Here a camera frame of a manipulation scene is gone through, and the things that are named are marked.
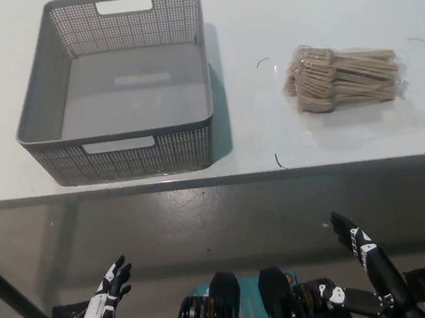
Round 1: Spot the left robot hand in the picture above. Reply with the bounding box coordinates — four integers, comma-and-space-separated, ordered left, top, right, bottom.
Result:
64, 253, 139, 318

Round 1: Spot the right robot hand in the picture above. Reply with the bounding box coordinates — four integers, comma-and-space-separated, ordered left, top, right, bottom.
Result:
308, 203, 419, 318

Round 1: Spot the bag of wooden cutlery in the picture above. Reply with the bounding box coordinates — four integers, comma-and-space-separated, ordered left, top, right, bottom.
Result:
278, 32, 412, 119

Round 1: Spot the black metal table leg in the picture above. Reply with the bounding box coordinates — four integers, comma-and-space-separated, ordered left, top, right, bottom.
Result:
0, 243, 61, 318

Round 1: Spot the grey perforated plastic basket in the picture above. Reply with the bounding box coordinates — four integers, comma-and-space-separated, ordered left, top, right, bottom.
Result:
0, 0, 223, 193

